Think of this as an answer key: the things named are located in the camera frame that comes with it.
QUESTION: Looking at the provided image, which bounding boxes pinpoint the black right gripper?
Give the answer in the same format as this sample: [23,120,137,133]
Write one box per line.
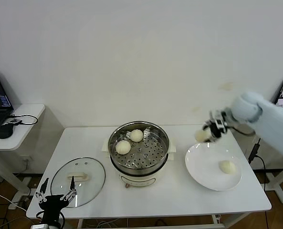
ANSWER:
[202,110,228,144]

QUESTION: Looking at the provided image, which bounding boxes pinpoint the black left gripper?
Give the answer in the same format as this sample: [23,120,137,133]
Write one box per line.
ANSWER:
[35,175,78,225]

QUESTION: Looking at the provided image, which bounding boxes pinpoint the white steamed baozi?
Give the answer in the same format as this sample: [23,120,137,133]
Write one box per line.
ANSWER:
[115,140,132,155]
[195,129,210,143]
[130,129,144,143]
[219,160,237,174]

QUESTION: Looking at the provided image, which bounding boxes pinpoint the glass lid cream handle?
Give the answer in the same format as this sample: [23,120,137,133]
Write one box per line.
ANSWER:
[50,156,106,208]

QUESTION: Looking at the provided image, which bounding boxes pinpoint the perforated steel steamer basket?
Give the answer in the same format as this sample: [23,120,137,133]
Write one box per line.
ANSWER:
[108,121,170,171]

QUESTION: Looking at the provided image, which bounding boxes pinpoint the round white plate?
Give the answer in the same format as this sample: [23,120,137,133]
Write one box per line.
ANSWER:
[185,142,242,191]

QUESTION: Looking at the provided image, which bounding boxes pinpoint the white side desk with mouse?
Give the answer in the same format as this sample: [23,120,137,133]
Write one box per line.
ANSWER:
[0,104,46,203]

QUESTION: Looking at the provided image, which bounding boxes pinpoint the black computer mouse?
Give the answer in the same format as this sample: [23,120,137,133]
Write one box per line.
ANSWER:
[0,123,14,139]

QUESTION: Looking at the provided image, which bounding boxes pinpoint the cream electric cooker pot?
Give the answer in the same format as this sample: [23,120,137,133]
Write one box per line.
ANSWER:
[101,137,178,189]

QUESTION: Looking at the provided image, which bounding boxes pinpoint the white side desk with label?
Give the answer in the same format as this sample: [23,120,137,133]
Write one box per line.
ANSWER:
[265,164,283,205]

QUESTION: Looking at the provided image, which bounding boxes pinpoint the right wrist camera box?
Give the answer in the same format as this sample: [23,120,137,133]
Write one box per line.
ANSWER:
[215,116,229,131]

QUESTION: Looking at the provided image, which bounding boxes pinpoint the white wall socket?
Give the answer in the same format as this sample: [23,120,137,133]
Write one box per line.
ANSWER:
[21,155,34,166]

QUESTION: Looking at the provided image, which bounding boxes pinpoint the black cable with adapter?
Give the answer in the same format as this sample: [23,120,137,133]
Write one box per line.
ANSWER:
[248,137,268,191]

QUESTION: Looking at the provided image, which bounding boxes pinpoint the white floor cable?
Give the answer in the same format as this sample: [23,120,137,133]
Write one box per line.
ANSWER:
[0,185,29,213]

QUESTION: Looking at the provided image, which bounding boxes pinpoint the tangled white cable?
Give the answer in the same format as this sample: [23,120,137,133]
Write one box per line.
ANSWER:
[93,220,119,229]

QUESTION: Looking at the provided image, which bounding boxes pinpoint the black hub cable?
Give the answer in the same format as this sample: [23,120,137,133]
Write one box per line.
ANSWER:
[7,114,39,125]

